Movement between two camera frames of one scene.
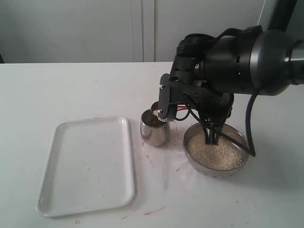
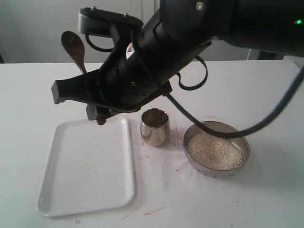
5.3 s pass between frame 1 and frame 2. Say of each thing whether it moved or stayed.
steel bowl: stayed
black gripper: moved
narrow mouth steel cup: stayed
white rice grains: stayed
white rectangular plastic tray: stayed
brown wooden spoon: moved
